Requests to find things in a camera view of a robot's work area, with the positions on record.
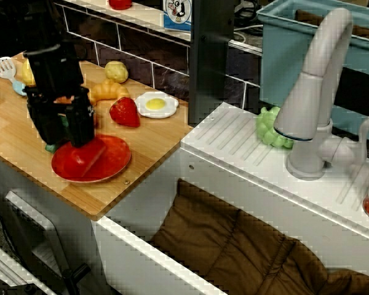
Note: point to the black oven knob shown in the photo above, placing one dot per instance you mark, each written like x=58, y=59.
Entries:
x=75, y=276

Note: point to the orange toy carrot green leaves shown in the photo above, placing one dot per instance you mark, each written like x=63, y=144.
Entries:
x=63, y=99

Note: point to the grey toy oven door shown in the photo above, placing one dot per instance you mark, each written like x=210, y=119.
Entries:
x=34, y=233

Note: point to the wooden countertop board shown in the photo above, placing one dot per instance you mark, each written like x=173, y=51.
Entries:
x=150, y=138

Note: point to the brown quilted cloth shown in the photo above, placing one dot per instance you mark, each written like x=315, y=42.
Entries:
x=233, y=239

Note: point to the green toy broccoli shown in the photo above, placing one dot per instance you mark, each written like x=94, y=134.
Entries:
x=50, y=148

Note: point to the yellow toy potato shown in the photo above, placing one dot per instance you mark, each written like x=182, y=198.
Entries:
x=116, y=71

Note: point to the cow print milk carton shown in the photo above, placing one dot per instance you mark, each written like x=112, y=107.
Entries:
x=177, y=13

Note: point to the white toy sink unit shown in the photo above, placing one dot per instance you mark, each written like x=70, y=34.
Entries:
x=233, y=172

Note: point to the white toy fried egg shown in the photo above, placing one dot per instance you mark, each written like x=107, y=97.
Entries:
x=156, y=104

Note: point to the grey toy faucet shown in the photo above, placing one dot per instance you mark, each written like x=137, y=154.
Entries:
x=316, y=77

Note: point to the red toy strawberry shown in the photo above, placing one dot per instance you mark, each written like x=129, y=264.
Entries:
x=125, y=112

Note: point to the white frame rail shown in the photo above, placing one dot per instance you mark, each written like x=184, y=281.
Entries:
x=12, y=267

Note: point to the yellow toy banana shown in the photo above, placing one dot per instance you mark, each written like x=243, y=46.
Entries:
x=27, y=73

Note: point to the red toy tomato piece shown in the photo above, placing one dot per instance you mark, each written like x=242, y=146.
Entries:
x=86, y=159

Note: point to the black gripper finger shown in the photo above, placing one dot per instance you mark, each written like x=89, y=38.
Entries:
x=47, y=120
x=80, y=123

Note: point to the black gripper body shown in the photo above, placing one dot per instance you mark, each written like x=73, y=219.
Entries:
x=57, y=73

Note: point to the green toy grapes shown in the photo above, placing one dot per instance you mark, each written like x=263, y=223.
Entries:
x=269, y=129

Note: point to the red round plate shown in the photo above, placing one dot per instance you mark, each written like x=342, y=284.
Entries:
x=113, y=156

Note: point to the black upright post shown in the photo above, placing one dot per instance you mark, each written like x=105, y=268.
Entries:
x=209, y=61

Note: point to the golden toy croissant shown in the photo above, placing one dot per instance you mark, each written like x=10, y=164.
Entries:
x=106, y=90

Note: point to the teal plastic bin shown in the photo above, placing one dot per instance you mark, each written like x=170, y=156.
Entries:
x=283, y=52

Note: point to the white shelf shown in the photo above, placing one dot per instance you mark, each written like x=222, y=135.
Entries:
x=144, y=15

